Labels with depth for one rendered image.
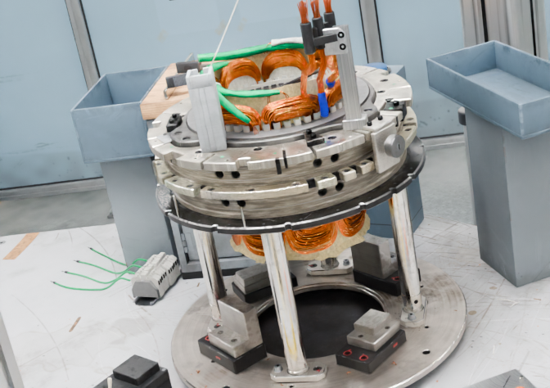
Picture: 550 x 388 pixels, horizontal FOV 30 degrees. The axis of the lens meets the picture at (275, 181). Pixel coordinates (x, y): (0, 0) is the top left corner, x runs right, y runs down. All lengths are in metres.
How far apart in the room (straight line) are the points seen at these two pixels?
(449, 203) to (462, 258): 1.99
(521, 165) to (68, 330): 0.67
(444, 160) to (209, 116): 2.74
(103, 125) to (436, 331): 0.56
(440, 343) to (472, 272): 0.21
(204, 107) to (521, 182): 0.45
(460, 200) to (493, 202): 2.10
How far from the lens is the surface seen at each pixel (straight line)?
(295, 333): 1.21
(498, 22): 1.56
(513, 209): 1.36
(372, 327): 1.25
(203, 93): 1.11
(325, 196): 1.13
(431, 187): 3.61
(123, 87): 1.65
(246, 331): 1.27
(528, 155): 1.34
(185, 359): 1.33
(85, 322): 1.52
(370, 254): 1.38
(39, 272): 1.71
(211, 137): 1.13
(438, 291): 1.38
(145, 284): 1.52
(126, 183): 1.55
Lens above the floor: 1.49
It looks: 23 degrees down
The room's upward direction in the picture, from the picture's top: 11 degrees counter-clockwise
